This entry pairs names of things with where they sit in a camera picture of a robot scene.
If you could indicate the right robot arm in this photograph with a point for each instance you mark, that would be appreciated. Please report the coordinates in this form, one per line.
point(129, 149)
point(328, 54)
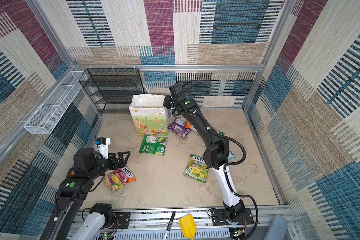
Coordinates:
point(217, 148)

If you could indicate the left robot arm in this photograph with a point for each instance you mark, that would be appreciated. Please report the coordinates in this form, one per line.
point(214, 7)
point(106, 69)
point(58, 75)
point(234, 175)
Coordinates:
point(73, 191)

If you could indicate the black wire shelf rack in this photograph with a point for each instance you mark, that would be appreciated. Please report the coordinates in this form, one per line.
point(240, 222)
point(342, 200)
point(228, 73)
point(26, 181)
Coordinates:
point(112, 90)

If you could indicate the white paper bag with illustration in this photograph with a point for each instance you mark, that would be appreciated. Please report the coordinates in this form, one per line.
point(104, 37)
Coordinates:
point(149, 115)

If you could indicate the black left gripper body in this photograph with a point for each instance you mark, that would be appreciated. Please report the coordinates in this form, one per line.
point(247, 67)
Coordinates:
point(112, 164)

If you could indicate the teal snack packet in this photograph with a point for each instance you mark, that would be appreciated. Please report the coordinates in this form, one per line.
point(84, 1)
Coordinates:
point(231, 156)

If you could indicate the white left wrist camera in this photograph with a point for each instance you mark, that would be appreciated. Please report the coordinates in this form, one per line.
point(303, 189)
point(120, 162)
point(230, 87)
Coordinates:
point(103, 146)

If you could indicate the purple snack packet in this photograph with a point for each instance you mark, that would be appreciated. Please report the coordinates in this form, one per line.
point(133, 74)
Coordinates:
point(179, 127)

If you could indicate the black marker pen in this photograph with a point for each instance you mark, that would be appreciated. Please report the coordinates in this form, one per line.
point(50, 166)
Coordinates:
point(166, 234)

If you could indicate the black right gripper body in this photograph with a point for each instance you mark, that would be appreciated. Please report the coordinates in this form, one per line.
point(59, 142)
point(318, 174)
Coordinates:
point(169, 103)

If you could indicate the pink orange Fox's candy bag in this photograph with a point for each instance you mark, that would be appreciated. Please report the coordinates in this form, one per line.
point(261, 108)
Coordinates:
point(118, 178)

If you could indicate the yellow plastic scoop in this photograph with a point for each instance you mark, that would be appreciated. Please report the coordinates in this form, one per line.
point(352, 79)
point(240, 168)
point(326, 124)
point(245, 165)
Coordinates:
point(188, 226)

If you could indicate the white wire mesh basket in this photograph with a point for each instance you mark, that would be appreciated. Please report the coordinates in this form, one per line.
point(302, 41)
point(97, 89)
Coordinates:
point(47, 116)

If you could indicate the green snack packet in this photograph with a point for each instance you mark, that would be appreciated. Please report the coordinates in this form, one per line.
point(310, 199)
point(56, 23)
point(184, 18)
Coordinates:
point(153, 145)

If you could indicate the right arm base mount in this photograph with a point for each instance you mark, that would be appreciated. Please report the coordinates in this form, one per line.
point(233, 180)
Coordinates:
point(222, 217)

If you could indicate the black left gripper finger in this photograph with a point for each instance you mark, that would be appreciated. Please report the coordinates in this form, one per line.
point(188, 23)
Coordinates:
point(123, 161)
point(119, 154)

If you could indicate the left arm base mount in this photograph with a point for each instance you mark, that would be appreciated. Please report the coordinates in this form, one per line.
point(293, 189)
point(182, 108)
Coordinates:
point(121, 220)

